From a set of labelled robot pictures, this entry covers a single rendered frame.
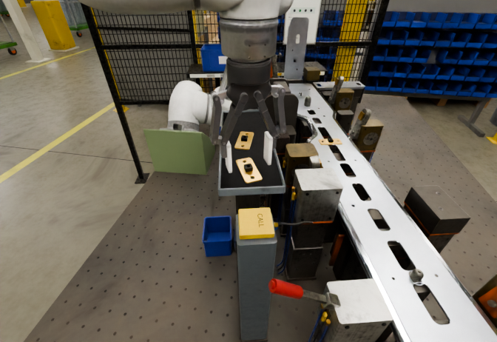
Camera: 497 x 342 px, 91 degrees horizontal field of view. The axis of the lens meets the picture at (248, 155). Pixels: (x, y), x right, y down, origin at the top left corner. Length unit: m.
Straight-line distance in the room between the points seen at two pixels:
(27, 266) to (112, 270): 1.27
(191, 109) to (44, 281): 1.43
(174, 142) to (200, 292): 0.65
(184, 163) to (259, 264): 0.85
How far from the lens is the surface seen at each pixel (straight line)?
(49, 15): 8.26
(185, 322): 0.88
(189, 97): 1.26
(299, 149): 0.78
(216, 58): 1.65
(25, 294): 2.12
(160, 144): 1.24
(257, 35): 0.39
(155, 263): 0.99
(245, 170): 0.55
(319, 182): 0.62
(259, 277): 0.54
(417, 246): 0.73
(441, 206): 0.82
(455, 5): 3.49
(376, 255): 0.67
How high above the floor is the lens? 1.51
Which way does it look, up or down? 36 degrees down
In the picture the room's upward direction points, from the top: straight up
